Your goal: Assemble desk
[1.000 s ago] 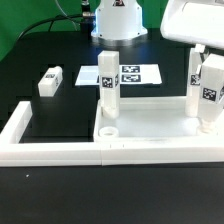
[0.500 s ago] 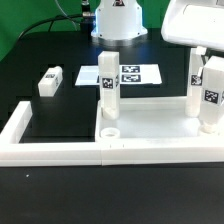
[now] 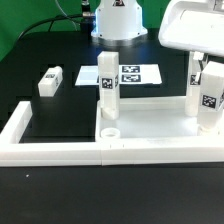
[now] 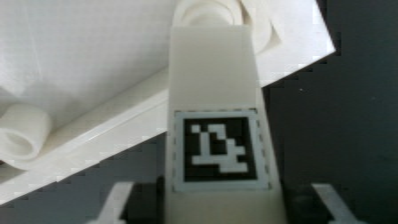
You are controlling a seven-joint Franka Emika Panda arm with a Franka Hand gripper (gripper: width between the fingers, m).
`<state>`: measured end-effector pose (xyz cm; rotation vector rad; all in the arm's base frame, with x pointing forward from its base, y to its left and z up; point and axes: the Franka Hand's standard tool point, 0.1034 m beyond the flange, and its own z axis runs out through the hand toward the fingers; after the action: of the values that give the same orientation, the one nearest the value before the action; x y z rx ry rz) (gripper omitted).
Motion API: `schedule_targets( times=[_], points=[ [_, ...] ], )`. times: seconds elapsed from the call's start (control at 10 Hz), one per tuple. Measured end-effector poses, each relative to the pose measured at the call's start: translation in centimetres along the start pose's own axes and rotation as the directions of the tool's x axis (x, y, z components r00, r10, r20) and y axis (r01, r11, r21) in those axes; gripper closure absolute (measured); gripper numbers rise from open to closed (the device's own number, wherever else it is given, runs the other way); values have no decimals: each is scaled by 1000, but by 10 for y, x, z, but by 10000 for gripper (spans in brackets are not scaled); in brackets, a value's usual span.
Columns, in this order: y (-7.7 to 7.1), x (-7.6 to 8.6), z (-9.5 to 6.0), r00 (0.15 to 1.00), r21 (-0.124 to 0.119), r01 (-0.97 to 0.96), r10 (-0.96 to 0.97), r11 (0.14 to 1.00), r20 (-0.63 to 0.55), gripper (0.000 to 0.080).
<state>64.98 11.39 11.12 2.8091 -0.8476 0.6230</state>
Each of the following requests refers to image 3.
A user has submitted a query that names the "black cable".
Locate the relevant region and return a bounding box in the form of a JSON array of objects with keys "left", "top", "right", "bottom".
[{"left": 18, "top": 13, "right": 84, "bottom": 41}]

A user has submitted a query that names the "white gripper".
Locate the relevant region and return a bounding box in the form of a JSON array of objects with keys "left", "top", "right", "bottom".
[{"left": 158, "top": 0, "right": 224, "bottom": 85}]

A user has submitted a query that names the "white U-shaped obstacle frame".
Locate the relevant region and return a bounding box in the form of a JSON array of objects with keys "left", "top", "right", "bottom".
[{"left": 0, "top": 101, "right": 224, "bottom": 167}]

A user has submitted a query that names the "white marker sheet with tags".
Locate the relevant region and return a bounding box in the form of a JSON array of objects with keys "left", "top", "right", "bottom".
[{"left": 75, "top": 64, "right": 162, "bottom": 86}]

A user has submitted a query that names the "black cable connector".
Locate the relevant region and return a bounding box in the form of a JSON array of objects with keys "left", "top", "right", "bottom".
[{"left": 80, "top": 0, "right": 95, "bottom": 33}]

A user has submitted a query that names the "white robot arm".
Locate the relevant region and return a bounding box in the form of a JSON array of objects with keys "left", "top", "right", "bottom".
[{"left": 91, "top": 0, "right": 224, "bottom": 57}]

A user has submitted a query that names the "grey thin cable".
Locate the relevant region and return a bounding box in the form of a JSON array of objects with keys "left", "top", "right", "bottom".
[{"left": 54, "top": 0, "right": 79, "bottom": 32}]

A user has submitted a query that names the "white desk tabletop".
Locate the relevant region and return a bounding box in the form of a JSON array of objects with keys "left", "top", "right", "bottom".
[{"left": 95, "top": 96, "right": 224, "bottom": 147}]

